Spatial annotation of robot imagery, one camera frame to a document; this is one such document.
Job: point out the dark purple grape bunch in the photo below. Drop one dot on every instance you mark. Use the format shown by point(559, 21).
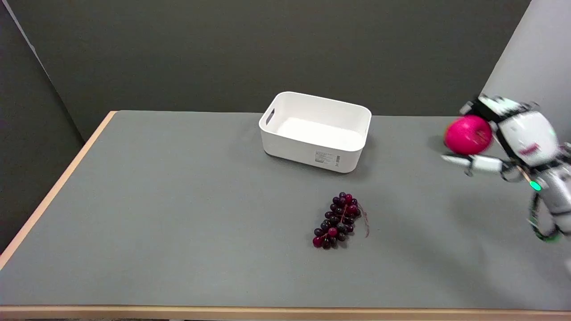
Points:
point(337, 220)

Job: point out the red apple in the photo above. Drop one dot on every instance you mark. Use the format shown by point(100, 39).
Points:
point(467, 135)

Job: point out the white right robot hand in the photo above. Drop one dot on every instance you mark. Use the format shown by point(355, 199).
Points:
point(526, 136)

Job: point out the white plastic box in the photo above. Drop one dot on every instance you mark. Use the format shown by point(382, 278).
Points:
point(316, 131)

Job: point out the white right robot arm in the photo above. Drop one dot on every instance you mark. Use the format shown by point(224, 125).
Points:
point(560, 191)

